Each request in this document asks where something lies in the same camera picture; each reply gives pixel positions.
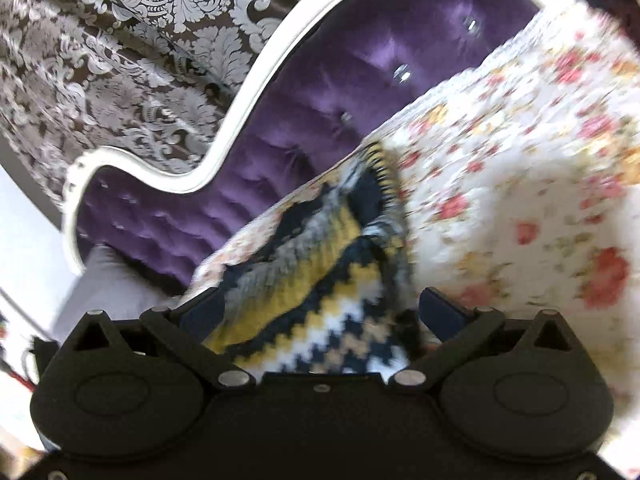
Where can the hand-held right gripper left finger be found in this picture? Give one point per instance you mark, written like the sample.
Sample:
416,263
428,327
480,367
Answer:
202,317

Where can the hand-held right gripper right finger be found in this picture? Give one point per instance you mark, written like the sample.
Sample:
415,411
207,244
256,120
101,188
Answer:
442,317

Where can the zigzag knit sweater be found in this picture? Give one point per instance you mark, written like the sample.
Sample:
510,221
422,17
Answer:
320,280

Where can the white pillow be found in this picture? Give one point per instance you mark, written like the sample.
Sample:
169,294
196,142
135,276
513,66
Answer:
112,285

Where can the floral blanket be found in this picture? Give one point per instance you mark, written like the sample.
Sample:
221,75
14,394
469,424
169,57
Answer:
525,170

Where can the grey damask curtain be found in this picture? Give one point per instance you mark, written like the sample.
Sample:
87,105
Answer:
115,60

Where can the purple tufted headboard white frame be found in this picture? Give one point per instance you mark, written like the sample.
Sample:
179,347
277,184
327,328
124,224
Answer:
310,100

